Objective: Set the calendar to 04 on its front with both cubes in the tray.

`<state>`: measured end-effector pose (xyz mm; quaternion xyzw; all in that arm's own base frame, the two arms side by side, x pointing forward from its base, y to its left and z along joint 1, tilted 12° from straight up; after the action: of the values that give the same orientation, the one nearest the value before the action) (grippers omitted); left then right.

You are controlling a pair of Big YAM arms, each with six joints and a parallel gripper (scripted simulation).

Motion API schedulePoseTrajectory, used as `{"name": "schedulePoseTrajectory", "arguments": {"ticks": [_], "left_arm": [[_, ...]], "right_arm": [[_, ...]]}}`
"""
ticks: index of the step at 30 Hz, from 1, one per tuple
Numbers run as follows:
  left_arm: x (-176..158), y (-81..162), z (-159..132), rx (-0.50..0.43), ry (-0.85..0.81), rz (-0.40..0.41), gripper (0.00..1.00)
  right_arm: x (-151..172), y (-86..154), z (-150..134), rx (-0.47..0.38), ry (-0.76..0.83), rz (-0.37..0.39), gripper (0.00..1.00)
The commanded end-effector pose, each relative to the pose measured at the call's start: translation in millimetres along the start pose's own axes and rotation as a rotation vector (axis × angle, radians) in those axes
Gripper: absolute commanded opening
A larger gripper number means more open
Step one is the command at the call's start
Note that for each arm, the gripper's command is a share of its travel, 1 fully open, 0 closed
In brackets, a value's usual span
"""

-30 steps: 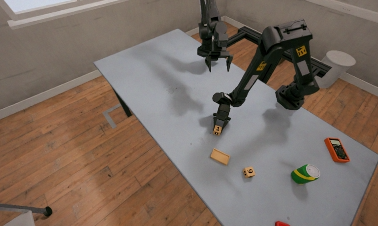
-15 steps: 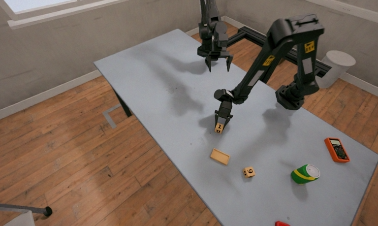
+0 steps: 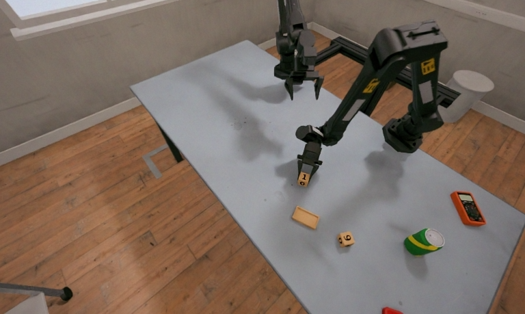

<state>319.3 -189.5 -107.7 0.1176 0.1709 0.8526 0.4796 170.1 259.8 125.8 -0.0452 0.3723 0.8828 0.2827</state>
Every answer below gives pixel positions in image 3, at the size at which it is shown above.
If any orange digital multimeter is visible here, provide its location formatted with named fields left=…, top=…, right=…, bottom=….
left=450, top=191, right=487, bottom=226

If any green and yellow drink can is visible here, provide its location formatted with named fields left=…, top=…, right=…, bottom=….
left=404, top=228, right=444, bottom=257

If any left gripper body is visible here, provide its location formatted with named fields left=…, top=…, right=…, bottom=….
left=297, top=155, right=323, bottom=167

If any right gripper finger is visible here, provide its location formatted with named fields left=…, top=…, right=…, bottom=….
left=284, top=78, right=293, bottom=100
left=314, top=77, right=324, bottom=100

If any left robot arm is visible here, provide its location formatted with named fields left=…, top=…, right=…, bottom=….
left=295, top=20, right=447, bottom=160

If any red mint tin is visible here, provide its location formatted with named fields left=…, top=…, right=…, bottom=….
left=382, top=307, right=403, bottom=314

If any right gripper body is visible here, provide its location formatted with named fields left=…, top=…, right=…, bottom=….
left=289, top=70, right=324, bottom=85

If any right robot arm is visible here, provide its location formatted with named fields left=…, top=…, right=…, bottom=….
left=275, top=0, right=317, bottom=75

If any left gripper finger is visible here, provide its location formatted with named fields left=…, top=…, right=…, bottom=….
left=308, top=166, right=319, bottom=183
left=298, top=161, right=303, bottom=180

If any orange number cube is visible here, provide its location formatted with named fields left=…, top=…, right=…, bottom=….
left=297, top=172, right=310, bottom=187
left=337, top=231, right=355, bottom=248

